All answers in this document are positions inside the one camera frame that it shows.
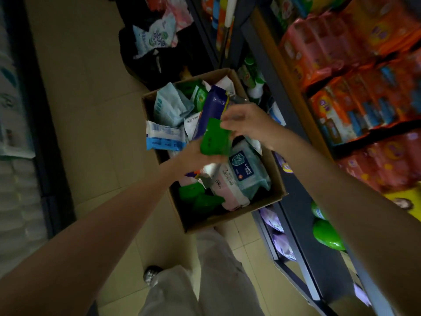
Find person's right hand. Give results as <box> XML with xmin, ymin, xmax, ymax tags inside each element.
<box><xmin>219</xmin><ymin>102</ymin><xmax>284</xmax><ymax>151</ymax></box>

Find person's left hand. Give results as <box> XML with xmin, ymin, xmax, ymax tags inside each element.
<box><xmin>169</xmin><ymin>140</ymin><xmax>228</xmax><ymax>184</ymax></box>

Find green wipes packets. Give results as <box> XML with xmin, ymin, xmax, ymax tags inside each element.
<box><xmin>200</xmin><ymin>117</ymin><xmax>235</xmax><ymax>157</ymax></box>

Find navy kitchen wipes pack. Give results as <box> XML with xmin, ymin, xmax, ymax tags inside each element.
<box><xmin>192</xmin><ymin>84</ymin><xmax>231</xmax><ymax>142</ymax></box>

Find cardboard box of wipes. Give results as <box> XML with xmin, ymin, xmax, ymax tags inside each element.
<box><xmin>146</xmin><ymin>77</ymin><xmax>272</xmax><ymax>216</ymax></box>

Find brown cardboard box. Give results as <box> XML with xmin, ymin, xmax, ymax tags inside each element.
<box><xmin>141</xmin><ymin>68</ymin><xmax>290</xmax><ymax>234</ymax></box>

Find dark metal shelf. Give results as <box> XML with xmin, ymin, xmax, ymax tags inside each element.
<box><xmin>0</xmin><ymin>0</ymin><xmax>77</xmax><ymax>281</ymax></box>

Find person's right forearm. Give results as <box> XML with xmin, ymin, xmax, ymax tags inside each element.
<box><xmin>275</xmin><ymin>125</ymin><xmax>421</xmax><ymax>316</ymax></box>

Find person's left forearm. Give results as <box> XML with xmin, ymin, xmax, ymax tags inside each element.
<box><xmin>0</xmin><ymin>161</ymin><xmax>180</xmax><ymax>316</ymax></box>

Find person's grey trousers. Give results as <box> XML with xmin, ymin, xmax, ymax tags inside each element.
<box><xmin>138</xmin><ymin>226</ymin><xmax>266</xmax><ymax>316</ymax></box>

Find person's left shoe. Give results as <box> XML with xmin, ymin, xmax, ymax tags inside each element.
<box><xmin>143</xmin><ymin>265</ymin><xmax>164</xmax><ymax>287</ymax></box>

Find white blue detergent bag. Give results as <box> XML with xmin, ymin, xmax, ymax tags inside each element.
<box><xmin>268</xmin><ymin>101</ymin><xmax>287</xmax><ymax>127</ymax></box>

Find green white bottles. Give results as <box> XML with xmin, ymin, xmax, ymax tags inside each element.
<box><xmin>236</xmin><ymin>55</ymin><xmax>268</xmax><ymax>103</ymax></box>

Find purple yellow softener pack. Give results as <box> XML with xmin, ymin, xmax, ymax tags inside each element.
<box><xmin>274</xmin><ymin>151</ymin><xmax>294</xmax><ymax>175</ymax></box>

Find black plastic bag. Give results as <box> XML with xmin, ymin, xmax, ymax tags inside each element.
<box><xmin>118</xmin><ymin>16</ymin><xmax>218</xmax><ymax>91</ymax></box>

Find row of orange yellow packs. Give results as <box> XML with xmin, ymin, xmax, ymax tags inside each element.
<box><xmin>200</xmin><ymin>0</ymin><xmax>236</xmax><ymax>60</ymax></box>

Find stack of orange red packs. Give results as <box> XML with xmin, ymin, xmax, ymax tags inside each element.
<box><xmin>278</xmin><ymin>0</ymin><xmax>421</xmax><ymax>195</ymax></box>

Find white rolled tube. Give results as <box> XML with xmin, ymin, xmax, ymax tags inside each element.
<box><xmin>223</xmin><ymin>0</ymin><xmax>238</xmax><ymax>34</ymax></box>

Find purple refill bags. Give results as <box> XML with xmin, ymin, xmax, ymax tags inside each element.
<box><xmin>259</xmin><ymin>207</ymin><xmax>297</xmax><ymax>262</ymax></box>

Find white teal printed pack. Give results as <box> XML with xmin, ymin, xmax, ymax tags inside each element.
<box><xmin>132</xmin><ymin>11</ymin><xmax>178</xmax><ymax>60</ymax></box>

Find row of green yellow packs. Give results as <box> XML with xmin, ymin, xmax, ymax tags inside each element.
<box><xmin>271</xmin><ymin>0</ymin><xmax>350</xmax><ymax>18</ymax></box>

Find green plastic bottles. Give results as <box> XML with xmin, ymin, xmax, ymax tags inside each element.
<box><xmin>310</xmin><ymin>200</ymin><xmax>346</xmax><ymax>252</ymax></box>

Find pink printed pack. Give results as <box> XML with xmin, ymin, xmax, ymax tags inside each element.
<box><xmin>164</xmin><ymin>0</ymin><xmax>195</xmax><ymax>34</ymax></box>

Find yellow printed pack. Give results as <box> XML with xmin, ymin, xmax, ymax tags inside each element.
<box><xmin>382</xmin><ymin>185</ymin><xmax>421</xmax><ymax>223</ymax></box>

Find stack of white roll packs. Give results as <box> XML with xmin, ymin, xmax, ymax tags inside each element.
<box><xmin>0</xmin><ymin>6</ymin><xmax>49</xmax><ymax>277</ymax></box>

